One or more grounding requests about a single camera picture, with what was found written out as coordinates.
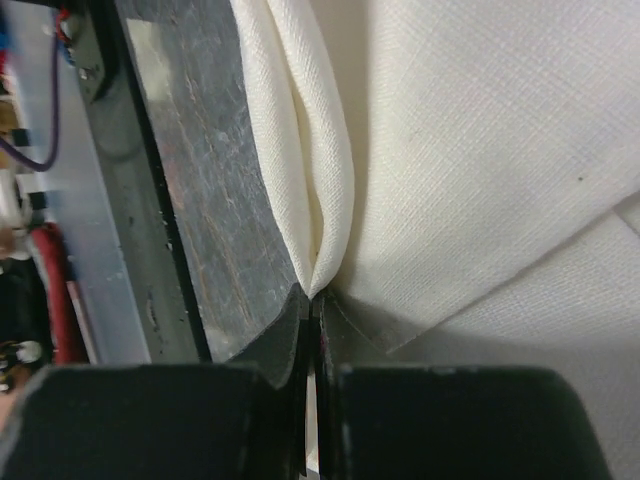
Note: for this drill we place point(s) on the aluminium front frame rails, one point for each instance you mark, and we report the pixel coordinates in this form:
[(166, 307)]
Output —
[(79, 205)]

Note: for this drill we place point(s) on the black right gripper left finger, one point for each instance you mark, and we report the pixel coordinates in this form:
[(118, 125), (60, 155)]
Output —
[(264, 398)]

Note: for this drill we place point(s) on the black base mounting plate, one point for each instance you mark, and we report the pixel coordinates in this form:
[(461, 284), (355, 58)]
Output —
[(149, 242)]

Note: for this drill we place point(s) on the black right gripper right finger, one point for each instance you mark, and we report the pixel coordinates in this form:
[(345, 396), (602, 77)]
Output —
[(356, 402)]

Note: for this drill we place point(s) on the white cloth napkin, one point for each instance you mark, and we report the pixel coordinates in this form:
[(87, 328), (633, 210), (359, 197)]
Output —
[(466, 175)]

